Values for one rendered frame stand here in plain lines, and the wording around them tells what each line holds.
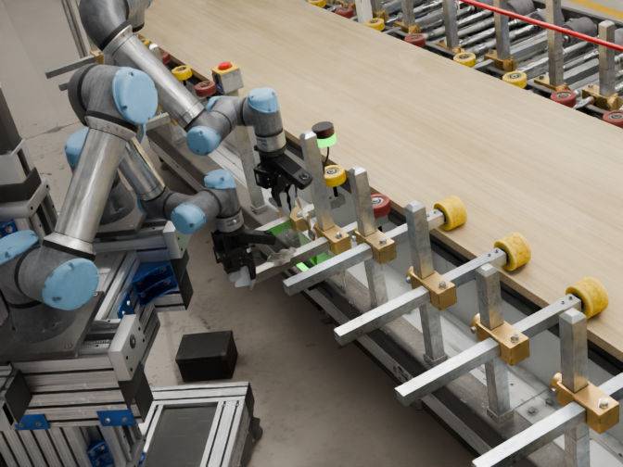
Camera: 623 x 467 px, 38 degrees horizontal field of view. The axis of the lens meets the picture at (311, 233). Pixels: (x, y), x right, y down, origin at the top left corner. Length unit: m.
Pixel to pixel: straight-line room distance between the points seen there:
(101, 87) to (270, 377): 1.73
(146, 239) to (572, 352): 1.25
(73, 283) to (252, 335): 1.79
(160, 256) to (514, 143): 1.10
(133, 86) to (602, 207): 1.23
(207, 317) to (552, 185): 1.78
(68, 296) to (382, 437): 1.48
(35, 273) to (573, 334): 1.09
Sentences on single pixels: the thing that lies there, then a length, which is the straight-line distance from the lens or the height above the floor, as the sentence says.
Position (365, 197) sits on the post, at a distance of 2.26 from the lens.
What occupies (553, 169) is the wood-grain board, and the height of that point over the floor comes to 0.90.
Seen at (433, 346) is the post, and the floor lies 0.77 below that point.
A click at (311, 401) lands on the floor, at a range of 3.32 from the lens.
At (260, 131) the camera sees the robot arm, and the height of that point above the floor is 1.24.
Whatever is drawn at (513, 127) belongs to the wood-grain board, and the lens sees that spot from 2.90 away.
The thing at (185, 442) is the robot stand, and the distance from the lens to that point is 3.00.
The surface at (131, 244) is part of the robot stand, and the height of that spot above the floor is 0.97.
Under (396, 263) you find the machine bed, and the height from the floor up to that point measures 0.65.
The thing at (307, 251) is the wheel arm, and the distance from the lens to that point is 2.51.
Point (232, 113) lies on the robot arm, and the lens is 2.31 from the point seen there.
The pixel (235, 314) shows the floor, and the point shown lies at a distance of 3.82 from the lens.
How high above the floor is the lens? 2.21
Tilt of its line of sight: 32 degrees down
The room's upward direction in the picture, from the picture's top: 12 degrees counter-clockwise
